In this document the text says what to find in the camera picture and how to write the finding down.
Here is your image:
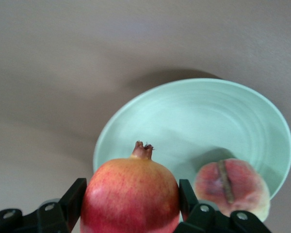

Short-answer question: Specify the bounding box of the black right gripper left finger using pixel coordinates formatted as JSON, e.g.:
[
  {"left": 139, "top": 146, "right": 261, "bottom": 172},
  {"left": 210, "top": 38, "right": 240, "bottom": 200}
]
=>
[{"left": 0, "top": 178, "right": 88, "bottom": 233}]

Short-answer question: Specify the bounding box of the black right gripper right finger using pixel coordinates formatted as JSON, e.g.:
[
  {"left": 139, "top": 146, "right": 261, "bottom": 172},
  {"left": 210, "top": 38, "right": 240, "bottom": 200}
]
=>
[{"left": 174, "top": 179, "right": 273, "bottom": 233}]

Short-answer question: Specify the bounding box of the yellow pink peach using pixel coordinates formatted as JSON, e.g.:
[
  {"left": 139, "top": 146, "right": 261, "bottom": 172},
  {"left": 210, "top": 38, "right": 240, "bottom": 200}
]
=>
[{"left": 194, "top": 158, "right": 271, "bottom": 223}]

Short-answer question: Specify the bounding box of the red pomegranate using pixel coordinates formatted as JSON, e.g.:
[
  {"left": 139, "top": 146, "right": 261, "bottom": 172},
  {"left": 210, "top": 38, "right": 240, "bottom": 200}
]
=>
[{"left": 80, "top": 140, "right": 181, "bottom": 233}]

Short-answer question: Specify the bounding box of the light green plate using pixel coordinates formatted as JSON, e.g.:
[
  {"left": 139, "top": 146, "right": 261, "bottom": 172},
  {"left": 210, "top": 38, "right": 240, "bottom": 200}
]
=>
[{"left": 92, "top": 77, "right": 291, "bottom": 223}]

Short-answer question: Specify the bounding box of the brown table cloth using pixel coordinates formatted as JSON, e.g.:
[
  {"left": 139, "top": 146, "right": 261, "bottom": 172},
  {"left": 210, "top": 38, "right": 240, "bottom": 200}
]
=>
[{"left": 0, "top": 0, "right": 291, "bottom": 233}]

